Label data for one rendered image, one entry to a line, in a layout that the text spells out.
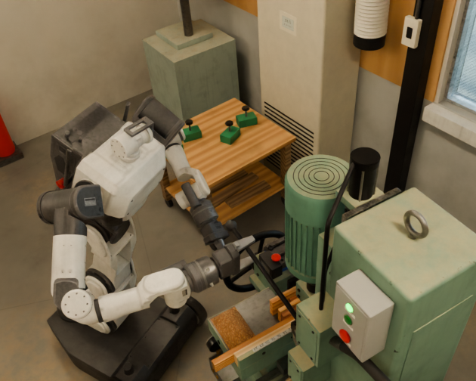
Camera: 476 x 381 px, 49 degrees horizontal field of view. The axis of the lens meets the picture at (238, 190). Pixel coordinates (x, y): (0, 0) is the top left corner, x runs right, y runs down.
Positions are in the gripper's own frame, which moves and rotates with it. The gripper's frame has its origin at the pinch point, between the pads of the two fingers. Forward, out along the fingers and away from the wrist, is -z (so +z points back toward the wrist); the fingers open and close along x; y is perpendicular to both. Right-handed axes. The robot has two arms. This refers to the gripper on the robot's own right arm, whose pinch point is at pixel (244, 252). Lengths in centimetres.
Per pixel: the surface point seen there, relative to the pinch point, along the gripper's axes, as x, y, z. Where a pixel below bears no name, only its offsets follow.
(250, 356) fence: 14.2, 22.9, 11.5
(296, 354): -0.3, 33.7, 4.6
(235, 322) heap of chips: 17.2, 10.3, 9.3
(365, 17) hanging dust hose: 0, -83, -114
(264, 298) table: 21.5, 6.0, -3.9
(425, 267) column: -46, 46, -11
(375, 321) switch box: -40, 48, 1
